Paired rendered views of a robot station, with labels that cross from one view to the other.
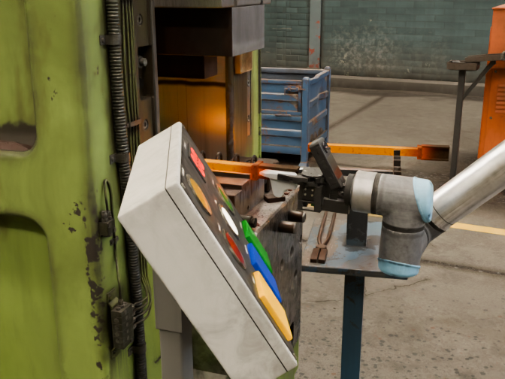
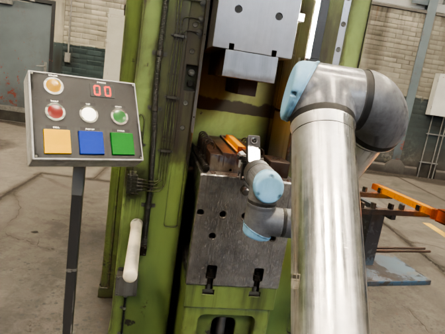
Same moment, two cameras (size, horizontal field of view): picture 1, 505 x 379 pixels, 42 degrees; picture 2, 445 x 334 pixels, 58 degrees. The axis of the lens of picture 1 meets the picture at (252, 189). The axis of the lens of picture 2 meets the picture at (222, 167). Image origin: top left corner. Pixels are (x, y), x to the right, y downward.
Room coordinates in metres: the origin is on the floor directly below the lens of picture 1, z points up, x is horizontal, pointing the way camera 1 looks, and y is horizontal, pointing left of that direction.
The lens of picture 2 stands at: (0.61, -1.28, 1.25)
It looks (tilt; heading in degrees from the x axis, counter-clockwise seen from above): 12 degrees down; 60
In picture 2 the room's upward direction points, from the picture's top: 9 degrees clockwise
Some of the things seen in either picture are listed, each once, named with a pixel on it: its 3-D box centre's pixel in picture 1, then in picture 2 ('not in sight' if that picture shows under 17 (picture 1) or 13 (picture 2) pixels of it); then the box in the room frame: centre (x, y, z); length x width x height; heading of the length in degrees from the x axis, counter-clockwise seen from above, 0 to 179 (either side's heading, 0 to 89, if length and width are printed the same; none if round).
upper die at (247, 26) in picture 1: (159, 27); (239, 67); (1.48, 0.20, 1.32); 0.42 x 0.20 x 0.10; 70
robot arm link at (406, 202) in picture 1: (403, 198); (264, 183); (1.32, -0.32, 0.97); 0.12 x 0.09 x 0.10; 70
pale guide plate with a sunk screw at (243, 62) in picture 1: (243, 39); not in sight; (1.75, 0.02, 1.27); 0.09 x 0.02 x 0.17; 160
